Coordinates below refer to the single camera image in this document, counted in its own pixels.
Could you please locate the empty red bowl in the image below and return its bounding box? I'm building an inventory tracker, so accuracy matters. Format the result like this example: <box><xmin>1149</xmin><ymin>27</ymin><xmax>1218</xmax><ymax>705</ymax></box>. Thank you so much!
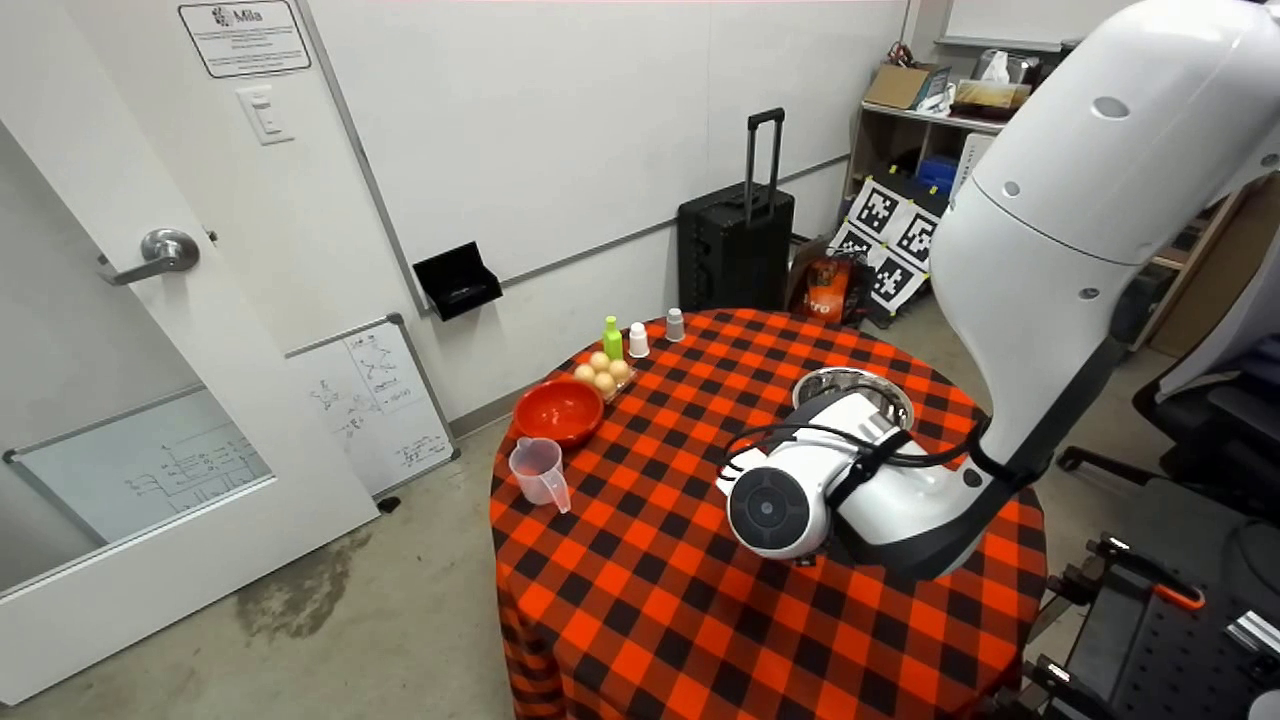
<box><xmin>507</xmin><ymin>375</ymin><xmax>610</xmax><ymax>454</ymax></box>

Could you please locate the shiny metal bowl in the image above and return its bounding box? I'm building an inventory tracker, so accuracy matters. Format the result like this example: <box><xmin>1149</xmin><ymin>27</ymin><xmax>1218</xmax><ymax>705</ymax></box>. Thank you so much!
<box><xmin>789</xmin><ymin>366</ymin><xmax>914</xmax><ymax>433</ymax></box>

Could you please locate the carton of eggs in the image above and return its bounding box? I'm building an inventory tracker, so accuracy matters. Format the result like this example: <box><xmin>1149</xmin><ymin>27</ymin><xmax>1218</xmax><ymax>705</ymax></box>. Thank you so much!
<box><xmin>571</xmin><ymin>347</ymin><xmax>641</xmax><ymax>410</ymax></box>

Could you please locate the black rolling suitcase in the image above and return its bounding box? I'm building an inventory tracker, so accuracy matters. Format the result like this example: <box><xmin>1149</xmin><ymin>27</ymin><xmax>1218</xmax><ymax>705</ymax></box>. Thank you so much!
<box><xmin>673</xmin><ymin>106</ymin><xmax>800</xmax><ymax>322</ymax></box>

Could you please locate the clear plastic measuring cup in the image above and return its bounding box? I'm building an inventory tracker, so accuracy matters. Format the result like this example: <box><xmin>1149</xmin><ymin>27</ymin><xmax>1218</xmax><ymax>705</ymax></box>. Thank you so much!
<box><xmin>502</xmin><ymin>433</ymin><xmax>576</xmax><ymax>522</ymax></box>

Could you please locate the orange bag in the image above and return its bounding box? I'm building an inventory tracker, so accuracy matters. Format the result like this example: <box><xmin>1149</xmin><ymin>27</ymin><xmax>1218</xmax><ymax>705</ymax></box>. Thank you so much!
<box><xmin>789</xmin><ymin>247</ymin><xmax>871</xmax><ymax>331</ymax></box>

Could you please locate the red black plaid tablecloth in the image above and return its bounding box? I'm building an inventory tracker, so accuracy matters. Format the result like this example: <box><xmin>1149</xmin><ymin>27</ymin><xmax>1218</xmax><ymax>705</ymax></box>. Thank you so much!
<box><xmin>484</xmin><ymin>306</ymin><xmax>1051</xmax><ymax>720</ymax></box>

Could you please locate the small leaning whiteboard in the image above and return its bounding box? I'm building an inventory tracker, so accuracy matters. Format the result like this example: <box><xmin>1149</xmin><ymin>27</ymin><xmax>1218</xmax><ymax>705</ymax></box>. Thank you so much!
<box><xmin>281</xmin><ymin>314</ymin><xmax>461</xmax><ymax>504</ymax></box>

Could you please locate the board with fiducial tags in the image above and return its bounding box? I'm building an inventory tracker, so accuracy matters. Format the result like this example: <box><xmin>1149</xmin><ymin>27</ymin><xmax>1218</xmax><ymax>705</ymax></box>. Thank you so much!
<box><xmin>826</xmin><ymin>172</ymin><xmax>946</xmax><ymax>322</ymax></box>

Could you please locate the wooden shelf unit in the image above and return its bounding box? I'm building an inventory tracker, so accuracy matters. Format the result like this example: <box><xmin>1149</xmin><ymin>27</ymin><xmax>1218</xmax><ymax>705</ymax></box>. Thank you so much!
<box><xmin>843</xmin><ymin>96</ymin><xmax>1014</xmax><ymax>216</ymax></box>

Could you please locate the open cardboard box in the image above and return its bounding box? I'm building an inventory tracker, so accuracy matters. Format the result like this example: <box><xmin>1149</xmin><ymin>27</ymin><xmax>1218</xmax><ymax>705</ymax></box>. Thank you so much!
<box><xmin>858</xmin><ymin>59</ymin><xmax>936</xmax><ymax>118</ymax></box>

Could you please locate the flat brown box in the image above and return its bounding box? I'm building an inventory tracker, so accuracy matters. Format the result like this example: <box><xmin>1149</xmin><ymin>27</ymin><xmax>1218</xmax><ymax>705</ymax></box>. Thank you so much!
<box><xmin>946</xmin><ymin>77</ymin><xmax>1035</xmax><ymax>123</ymax></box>

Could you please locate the white door with glass pane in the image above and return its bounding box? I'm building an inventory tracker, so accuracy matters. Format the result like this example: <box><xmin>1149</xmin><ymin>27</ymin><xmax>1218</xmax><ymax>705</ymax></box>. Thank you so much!
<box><xmin>0</xmin><ymin>0</ymin><xmax>382</xmax><ymax>714</ymax></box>

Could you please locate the black office chair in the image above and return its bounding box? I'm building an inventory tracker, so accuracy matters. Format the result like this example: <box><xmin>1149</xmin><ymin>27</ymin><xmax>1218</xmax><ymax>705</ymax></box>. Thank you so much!
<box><xmin>1055</xmin><ymin>224</ymin><xmax>1280</xmax><ymax>524</ymax></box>

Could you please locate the light wooden desk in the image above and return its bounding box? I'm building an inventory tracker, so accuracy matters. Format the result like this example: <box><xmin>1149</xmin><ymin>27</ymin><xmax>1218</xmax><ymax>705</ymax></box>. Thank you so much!
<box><xmin>1149</xmin><ymin>172</ymin><xmax>1280</xmax><ymax>366</ymax></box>

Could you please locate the black perforated mounting table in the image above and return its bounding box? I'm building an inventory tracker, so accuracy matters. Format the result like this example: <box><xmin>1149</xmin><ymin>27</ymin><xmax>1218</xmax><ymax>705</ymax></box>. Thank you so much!
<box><xmin>1055</xmin><ymin>531</ymin><xmax>1280</xmax><ymax>720</ymax></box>

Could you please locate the black wall-mounted holder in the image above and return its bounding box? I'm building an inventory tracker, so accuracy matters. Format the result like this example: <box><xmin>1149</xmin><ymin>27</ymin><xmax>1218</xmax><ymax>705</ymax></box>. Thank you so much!
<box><xmin>407</xmin><ymin>238</ymin><xmax>507</xmax><ymax>326</ymax></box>

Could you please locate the large wall whiteboard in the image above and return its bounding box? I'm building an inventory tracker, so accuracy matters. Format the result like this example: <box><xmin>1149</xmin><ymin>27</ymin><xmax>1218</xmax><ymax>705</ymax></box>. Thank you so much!
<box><xmin>292</xmin><ymin>0</ymin><xmax>925</xmax><ymax>326</ymax></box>

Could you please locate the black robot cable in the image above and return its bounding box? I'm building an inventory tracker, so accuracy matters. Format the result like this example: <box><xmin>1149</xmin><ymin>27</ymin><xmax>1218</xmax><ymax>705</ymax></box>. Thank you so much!
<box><xmin>722</xmin><ymin>385</ymin><xmax>1022</xmax><ymax>516</ymax></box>

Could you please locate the white light switch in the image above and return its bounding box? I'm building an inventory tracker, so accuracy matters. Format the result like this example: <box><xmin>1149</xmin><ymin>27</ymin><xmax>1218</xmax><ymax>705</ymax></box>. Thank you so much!
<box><xmin>236</xmin><ymin>84</ymin><xmax>300</xmax><ymax>148</ymax></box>

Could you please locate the silver door lever handle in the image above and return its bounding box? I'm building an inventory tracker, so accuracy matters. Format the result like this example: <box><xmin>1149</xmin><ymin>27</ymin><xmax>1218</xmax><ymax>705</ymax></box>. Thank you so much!
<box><xmin>95</xmin><ymin>227</ymin><xmax>203</xmax><ymax>292</ymax></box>

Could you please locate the white wall sign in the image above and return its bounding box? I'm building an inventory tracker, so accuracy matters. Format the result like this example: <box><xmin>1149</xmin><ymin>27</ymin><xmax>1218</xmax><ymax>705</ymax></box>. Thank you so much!
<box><xmin>177</xmin><ymin>0</ymin><xmax>315</xmax><ymax>79</ymax></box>

